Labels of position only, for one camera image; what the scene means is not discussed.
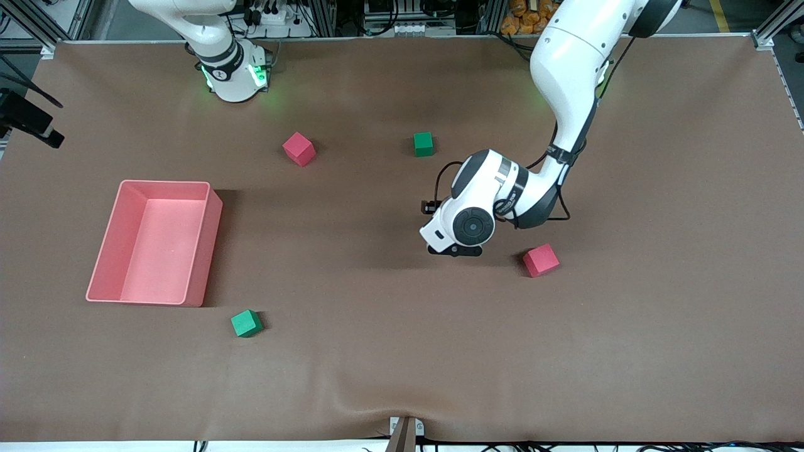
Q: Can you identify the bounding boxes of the pink foam cube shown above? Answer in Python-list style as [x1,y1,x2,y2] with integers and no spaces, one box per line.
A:
[523,244,560,278]
[282,132,317,168]

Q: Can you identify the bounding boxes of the brown table cover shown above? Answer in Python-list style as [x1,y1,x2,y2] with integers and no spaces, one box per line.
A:
[0,35,804,443]

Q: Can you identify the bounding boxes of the pink plastic bin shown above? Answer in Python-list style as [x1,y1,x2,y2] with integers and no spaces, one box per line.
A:
[85,180,224,308]

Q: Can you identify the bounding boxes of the orange snack bag pile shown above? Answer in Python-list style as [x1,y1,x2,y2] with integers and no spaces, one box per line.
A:
[501,0,560,36]

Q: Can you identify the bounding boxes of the white power strip with plugs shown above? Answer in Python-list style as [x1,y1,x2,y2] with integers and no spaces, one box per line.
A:
[248,3,302,27]

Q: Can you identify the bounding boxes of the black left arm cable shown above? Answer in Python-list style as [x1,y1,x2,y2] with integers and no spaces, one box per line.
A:
[421,38,635,223]

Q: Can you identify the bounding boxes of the aluminium frame profile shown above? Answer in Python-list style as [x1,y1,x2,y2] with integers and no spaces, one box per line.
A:
[751,0,804,51]
[0,0,60,60]

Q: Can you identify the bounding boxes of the metal table edge bracket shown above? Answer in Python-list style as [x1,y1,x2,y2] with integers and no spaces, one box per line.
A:
[384,416,426,452]

